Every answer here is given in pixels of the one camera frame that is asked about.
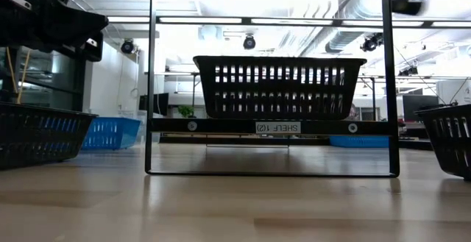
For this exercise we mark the clear plastic basket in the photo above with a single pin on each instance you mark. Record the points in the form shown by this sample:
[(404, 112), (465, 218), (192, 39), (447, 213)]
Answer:
[(129, 113)]

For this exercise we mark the blue plastic basket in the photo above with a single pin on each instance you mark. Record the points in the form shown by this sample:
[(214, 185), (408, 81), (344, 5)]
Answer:
[(121, 135), (357, 142)]

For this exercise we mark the silver shelf bolt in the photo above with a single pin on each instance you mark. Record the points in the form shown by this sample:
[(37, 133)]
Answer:
[(352, 127), (192, 126)]

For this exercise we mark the white shelf label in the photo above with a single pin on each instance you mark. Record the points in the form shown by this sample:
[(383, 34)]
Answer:
[(278, 127)]

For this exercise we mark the black ceiling spotlight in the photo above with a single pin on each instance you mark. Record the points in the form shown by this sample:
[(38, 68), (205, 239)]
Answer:
[(127, 46), (369, 43), (249, 42)]

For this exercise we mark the black computer monitor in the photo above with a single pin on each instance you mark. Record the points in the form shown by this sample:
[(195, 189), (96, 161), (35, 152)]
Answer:
[(162, 104), (419, 106)]

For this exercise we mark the long ceiling light strip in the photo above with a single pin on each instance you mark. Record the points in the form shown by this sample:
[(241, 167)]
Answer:
[(198, 20)]

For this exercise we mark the green potted plant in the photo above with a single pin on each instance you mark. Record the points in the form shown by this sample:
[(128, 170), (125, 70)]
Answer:
[(185, 110)]

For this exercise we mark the white poster board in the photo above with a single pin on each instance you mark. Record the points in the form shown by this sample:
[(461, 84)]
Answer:
[(447, 91)]

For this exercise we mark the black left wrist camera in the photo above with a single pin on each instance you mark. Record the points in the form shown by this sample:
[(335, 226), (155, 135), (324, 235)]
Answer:
[(96, 52)]

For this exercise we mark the black metal frame shelf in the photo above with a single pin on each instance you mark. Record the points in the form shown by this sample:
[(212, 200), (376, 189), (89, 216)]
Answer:
[(228, 126)]

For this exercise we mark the black table frame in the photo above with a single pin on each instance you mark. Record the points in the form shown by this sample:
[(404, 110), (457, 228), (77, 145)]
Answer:
[(239, 140)]

